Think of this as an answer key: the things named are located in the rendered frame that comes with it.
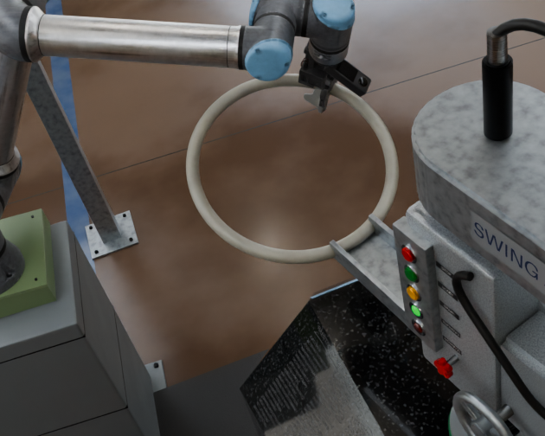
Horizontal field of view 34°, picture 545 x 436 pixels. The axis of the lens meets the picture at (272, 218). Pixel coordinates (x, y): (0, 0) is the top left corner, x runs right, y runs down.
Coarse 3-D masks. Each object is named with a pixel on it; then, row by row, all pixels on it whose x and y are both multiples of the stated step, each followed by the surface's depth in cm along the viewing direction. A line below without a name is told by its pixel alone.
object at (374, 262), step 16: (384, 224) 195; (368, 240) 198; (384, 240) 197; (336, 256) 196; (352, 256) 196; (368, 256) 195; (384, 256) 195; (352, 272) 193; (368, 272) 187; (384, 272) 192; (368, 288) 190; (384, 288) 184; (400, 288) 188; (384, 304) 186; (400, 304) 180
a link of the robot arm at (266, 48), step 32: (0, 0) 184; (0, 32) 181; (32, 32) 181; (64, 32) 181; (96, 32) 181; (128, 32) 180; (160, 32) 180; (192, 32) 180; (224, 32) 179; (256, 32) 179; (288, 32) 182; (192, 64) 183; (224, 64) 181; (256, 64) 179; (288, 64) 179
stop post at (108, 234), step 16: (32, 64) 304; (32, 80) 308; (48, 80) 316; (32, 96) 312; (48, 96) 314; (48, 112) 319; (64, 112) 328; (48, 128) 323; (64, 128) 325; (64, 144) 330; (64, 160) 335; (80, 160) 337; (80, 176) 342; (80, 192) 348; (96, 192) 350; (96, 208) 356; (96, 224) 361; (112, 224) 364; (128, 224) 374; (96, 240) 371; (112, 240) 369; (128, 240) 368; (96, 256) 365
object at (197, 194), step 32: (224, 96) 210; (352, 96) 212; (384, 128) 208; (192, 160) 203; (192, 192) 200; (384, 192) 202; (224, 224) 197; (256, 256) 195; (288, 256) 194; (320, 256) 194
